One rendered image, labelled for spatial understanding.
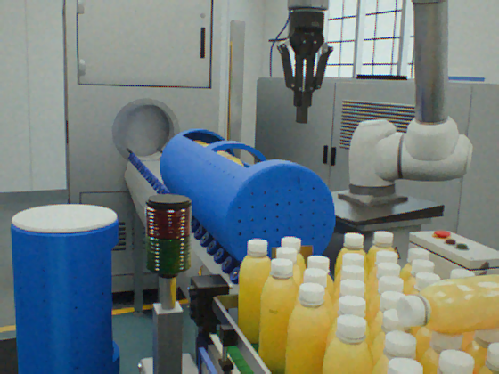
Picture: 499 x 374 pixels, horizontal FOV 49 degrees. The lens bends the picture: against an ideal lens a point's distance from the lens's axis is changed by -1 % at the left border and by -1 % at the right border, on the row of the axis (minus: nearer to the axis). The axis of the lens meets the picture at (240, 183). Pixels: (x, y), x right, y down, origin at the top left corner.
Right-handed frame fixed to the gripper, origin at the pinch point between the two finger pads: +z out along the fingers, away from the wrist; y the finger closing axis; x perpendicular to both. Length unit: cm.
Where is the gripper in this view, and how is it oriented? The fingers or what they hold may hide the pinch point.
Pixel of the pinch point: (302, 107)
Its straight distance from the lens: 124.0
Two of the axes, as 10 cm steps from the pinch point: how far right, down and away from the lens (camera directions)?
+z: -0.4, 9.8, 1.9
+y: 9.5, -0.3, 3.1
